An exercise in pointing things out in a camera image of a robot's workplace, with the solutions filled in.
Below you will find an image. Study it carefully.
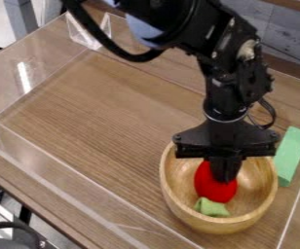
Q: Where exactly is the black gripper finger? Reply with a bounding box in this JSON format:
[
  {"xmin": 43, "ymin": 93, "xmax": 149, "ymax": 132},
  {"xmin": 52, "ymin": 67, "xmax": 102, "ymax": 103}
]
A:
[{"xmin": 209, "ymin": 157, "xmax": 242, "ymax": 183}]

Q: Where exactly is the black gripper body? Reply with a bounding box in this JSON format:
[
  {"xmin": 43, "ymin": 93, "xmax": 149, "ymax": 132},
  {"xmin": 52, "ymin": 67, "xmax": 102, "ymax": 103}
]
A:
[{"xmin": 173, "ymin": 121, "xmax": 280, "ymax": 160}]

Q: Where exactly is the red plush strawberry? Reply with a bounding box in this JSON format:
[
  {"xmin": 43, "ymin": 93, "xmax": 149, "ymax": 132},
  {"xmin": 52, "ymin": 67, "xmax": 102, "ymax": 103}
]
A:
[{"xmin": 191, "ymin": 160, "xmax": 239, "ymax": 219}]

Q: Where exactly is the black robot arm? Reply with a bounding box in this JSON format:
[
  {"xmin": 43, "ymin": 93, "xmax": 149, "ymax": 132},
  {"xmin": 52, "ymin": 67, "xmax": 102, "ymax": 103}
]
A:
[{"xmin": 62, "ymin": 0, "xmax": 278, "ymax": 183}]

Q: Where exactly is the wooden bowl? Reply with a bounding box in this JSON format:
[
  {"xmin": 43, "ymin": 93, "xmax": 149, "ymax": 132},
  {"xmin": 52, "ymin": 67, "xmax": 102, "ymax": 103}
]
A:
[{"xmin": 159, "ymin": 142, "xmax": 277, "ymax": 234}]

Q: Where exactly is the green rectangular block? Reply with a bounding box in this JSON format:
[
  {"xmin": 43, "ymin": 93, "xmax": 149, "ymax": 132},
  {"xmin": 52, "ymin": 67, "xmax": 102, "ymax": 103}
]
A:
[{"xmin": 274, "ymin": 126, "xmax": 300, "ymax": 187}]

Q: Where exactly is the black equipment with screw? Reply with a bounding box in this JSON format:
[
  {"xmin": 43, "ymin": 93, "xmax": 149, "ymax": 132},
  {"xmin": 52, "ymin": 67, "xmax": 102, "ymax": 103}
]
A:
[{"xmin": 12, "ymin": 222, "xmax": 59, "ymax": 249}]

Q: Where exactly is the grey table leg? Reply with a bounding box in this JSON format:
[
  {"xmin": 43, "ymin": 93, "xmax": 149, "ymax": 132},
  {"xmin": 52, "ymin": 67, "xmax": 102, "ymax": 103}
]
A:
[{"xmin": 3, "ymin": 0, "xmax": 39, "ymax": 40}]

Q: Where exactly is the black cable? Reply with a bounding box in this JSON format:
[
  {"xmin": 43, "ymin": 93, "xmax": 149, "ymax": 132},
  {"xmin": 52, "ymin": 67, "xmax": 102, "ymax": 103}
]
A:
[{"xmin": 245, "ymin": 97, "xmax": 277, "ymax": 131}]

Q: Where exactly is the clear acrylic enclosure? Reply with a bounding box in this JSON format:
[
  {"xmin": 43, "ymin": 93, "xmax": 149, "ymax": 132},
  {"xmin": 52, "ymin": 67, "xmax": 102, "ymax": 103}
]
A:
[{"xmin": 0, "ymin": 20, "xmax": 300, "ymax": 249}]

